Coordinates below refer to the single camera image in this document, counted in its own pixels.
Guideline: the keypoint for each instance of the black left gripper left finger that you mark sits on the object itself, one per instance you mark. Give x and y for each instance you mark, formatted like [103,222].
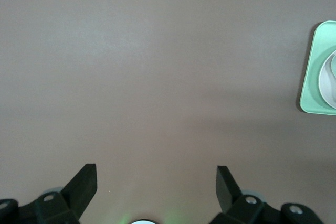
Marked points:
[78,192]

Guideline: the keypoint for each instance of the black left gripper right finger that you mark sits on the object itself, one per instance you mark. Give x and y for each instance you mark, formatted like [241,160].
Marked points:
[227,195]

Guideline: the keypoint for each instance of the white speckled round plate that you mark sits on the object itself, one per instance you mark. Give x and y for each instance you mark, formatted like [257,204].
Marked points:
[326,85]

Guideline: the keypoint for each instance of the light green rectangular tray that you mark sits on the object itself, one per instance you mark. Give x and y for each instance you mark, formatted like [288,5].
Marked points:
[312,82]

